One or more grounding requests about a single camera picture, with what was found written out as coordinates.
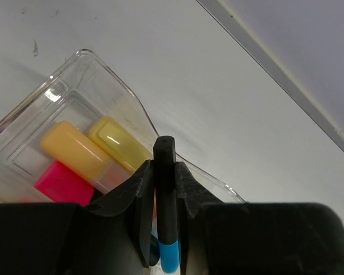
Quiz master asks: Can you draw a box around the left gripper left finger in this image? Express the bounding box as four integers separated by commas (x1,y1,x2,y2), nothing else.
0,161,154,274

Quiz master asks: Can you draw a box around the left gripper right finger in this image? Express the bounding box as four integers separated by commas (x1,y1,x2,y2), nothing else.
175,162,344,274

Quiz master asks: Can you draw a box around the pink highlighter black body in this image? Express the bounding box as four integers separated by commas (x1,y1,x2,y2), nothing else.
34,161,95,206

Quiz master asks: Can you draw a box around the blue highlighter black body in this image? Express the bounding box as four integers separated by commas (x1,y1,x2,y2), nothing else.
153,136,179,274

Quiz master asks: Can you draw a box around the yellow highlighter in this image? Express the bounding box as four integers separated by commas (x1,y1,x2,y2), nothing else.
88,116,153,172

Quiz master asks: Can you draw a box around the orange highlighter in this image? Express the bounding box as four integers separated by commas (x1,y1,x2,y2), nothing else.
40,121,131,194

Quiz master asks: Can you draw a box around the clear plastic bin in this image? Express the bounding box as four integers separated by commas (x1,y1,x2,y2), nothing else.
0,48,246,205

